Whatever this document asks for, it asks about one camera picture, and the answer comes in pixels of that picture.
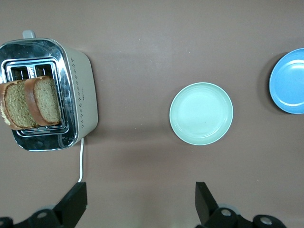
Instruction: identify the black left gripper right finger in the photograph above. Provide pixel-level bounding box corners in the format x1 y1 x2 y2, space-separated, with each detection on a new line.
195 181 287 228

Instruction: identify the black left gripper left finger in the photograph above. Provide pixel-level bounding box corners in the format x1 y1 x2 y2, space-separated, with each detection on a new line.
0 181 88 228

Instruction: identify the brown bread slice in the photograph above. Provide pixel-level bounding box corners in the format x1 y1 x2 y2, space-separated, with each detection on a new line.
23 75 62 127
0 79 40 131

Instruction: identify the pale green plate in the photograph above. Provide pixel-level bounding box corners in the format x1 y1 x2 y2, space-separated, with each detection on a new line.
169 82 234 146

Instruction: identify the blue plate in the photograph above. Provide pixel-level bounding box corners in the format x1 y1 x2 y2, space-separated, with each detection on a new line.
268 47 304 115

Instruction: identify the beige chrome two-slot toaster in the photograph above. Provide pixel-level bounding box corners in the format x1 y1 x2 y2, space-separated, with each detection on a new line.
0 29 99 152

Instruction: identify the white toaster power cord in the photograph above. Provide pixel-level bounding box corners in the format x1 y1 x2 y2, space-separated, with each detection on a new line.
77 137 86 183

